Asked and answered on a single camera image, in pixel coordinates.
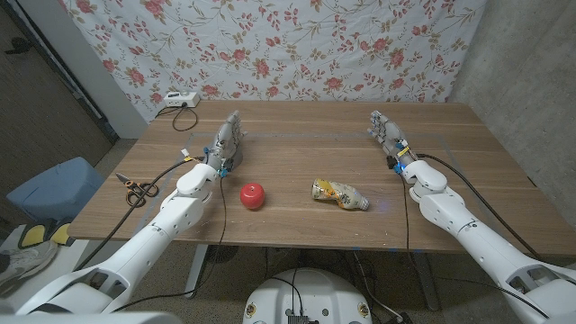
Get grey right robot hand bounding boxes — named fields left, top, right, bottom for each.
left=367, top=110, right=419, bottom=169

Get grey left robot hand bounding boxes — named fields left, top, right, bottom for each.
left=204, top=110, right=247, bottom=170

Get red apple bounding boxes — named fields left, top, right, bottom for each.
left=238, top=182, right=266, bottom=211

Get white power strip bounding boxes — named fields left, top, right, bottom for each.
left=162, top=91, right=202, bottom=109

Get floral backdrop cloth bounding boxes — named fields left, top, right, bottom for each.
left=57, top=0, right=490, bottom=123

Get white table leg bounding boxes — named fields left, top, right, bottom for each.
left=183, top=244, right=211, bottom=301

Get grey table leg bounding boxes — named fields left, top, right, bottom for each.
left=411, top=251, right=441, bottom=312

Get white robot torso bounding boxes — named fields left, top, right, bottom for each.
left=241, top=267, right=374, bottom=324

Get blue plastic bin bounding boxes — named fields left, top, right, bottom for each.
left=5, top=156, right=107, bottom=222

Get dark brown door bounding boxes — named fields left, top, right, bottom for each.
left=0, top=4, right=119, bottom=212

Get yellow black slippers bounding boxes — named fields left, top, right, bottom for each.
left=16, top=219, right=76, bottom=250

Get grey sneaker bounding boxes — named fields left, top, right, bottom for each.
left=0, top=240, right=59, bottom=293

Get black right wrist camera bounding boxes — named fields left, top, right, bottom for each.
left=385, top=155, right=404, bottom=176

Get black power strip cable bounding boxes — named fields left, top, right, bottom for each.
left=155, top=103, right=199, bottom=133

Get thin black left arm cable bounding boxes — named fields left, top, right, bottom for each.
left=112, top=175, right=229, bottom=312

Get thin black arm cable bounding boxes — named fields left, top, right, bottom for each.
left=398, top=173, right=550, bottom=320
left=112, top=175, right=229, bottom=312

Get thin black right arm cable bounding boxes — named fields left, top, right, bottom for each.
left=398, top=173, right=550, bottom=320

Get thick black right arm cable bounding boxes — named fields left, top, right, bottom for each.
left=416, top=152, right=541, bottom=261

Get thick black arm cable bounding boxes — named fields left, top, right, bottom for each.
left=416, top=152, right=541, bottom=261
left=74, top=156, right=206, bottom=271

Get orange black handled scissors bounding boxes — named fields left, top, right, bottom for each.
left=115, top=172, right=160, bottom=208

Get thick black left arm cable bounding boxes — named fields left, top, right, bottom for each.
left=74, top=156, right=206, bottom=271

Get white cable under table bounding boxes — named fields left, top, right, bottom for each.
left=352, top=250, right=404, bottom=323

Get black door handle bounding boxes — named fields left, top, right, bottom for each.
left=4, top=36, right=33, bottom=56

